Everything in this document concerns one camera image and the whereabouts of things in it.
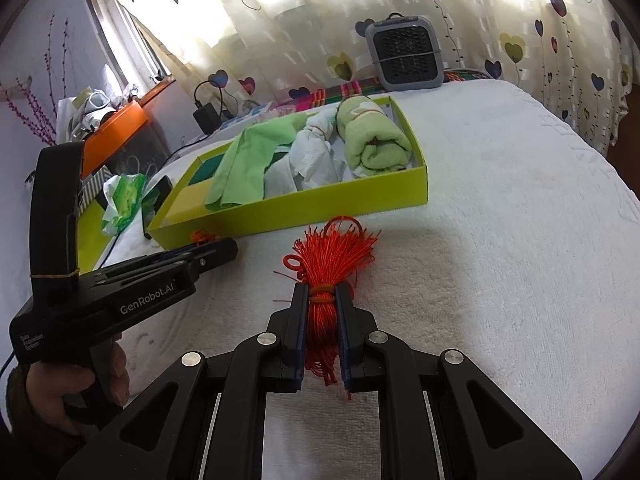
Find window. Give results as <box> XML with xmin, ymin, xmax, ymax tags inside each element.
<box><xmin>85</xmin><ymin>0</ymin><xmax>173</xmax><ymax>86</ymax></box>

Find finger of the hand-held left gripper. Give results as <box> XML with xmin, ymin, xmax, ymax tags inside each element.
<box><xmin>190</xmin><ymin>238</ymin><xmax>239</xmax><ymax>275</ymax></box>
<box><xmin>145</xmin><ymin>246</ymin><xmax>201</xmax><ymax>263</ymax></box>

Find yellow-green shallow cardboard box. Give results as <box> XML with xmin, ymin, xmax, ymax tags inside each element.
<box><xmin>145</xmin><ymin>95</ymin><xmax>430</xmax><ymax>251</ymax></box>

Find black charger adapter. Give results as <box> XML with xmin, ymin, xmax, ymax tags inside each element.
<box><xmin>192</xmin><ymin>79</ymin><xmax>231</xmax><ymax>131</ymax></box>

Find pile of white bags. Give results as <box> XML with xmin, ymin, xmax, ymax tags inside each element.
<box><xmin>57</xmin><ymin>87</ymin><xmax>143</xmax><ymax>143</ymax></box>

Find green towel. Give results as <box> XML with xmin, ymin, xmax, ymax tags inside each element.
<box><xmin>335</xmin><ymin>96</ymin><xmax>413</xmax><ymax>178</ymax></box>

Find yellow-green zigzag gift box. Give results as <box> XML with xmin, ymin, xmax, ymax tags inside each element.
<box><xmin>75</xmin><ymin>167</ymin><xmax>121</xmax><ymax>273</ymax></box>

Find red cord orange beads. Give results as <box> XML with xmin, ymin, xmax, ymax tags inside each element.
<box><xmin>190</xmin><ymin>229</ymin><xmax>223</xmax><ymax>251</ymax></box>

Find pink blossom branch decoration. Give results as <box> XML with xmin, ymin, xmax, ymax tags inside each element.
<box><xmin>0</xmin><ymin>12</ymin><xmax>71</xmax><ymax>146</ymax></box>

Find heart print curtain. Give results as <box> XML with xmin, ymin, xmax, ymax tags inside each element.
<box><xmin>97</xmin><ymin>0</ymin><xmax>633</xmax><ymax>161</ymax></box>

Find grey space heater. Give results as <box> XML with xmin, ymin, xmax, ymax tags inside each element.
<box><xmin>365</xmin><ymin>12</ymin><xmax>445</xmax><ymax>91</ymax></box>

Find person's left hand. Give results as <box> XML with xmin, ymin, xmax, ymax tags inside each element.
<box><xmin>9</xmin><ymin>342</ymin><xmax>128</xmax><ymax>433</ymax></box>

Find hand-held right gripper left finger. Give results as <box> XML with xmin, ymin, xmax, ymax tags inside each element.
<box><xmin>57</xmin><ymin>284</ymin><xmax>309</xmax><ymax>480</ymax></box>

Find white terry blanket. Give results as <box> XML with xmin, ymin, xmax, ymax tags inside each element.
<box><xmin>95</xmin><ymin>77</ymin><xmax>640</xmax><ymax>480</ymax></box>

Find colourful plaid cloth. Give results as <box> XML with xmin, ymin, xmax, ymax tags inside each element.
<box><xmin>310</xmin><ymin>77</ymin><xmax>391</xmax><ymax>108</ymax></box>

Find green printed cleaning cloth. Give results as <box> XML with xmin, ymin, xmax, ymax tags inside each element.
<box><xmin>205</xmin><ymin>112</ymin><xmax>308</xmax><ymax>211</ymax></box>

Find orange shelf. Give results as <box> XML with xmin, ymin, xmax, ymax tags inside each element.
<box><xmin>80</xmin><ymin>101</ymin><xmax>153</xmax><ymax>178</ymax></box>

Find black glossy square device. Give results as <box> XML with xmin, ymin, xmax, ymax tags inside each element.
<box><xmin>141</xmin><ymin>175</ymin><xmax>173</xmax><ymax>241</ymax></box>

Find red string bundle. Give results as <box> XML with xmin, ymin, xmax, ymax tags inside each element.
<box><xmin>274</xmin><ymin>216</ymin><xmax>381</xmax><ymax>401</ymax></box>

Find green tissue packet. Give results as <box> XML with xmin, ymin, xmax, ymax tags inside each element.
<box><xmin>101</xmin><ymin>173</ymin><xmax>148</xmax><ymax>236</ymax></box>

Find yellow sponge green scouring pad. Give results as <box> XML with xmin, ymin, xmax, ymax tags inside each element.
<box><xmin>190</xmin><ymin>155</ymin><xmax>233</xmax><ymax>183</ymax></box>
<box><xmin>160</xmin><ymin>180</ymin><xmax>218</xmax><ymax>221</ymax></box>

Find blue white packet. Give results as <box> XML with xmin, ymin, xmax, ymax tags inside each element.
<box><xmin>220</xmin><ymin>100</ymin><xmax>273</xmax><ymax>126</ymax></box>

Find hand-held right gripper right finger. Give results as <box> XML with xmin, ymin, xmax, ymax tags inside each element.
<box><xmin>336</xmin><ymin>284</ymin><xmax>583</xmax><ymax>480</ymax></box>

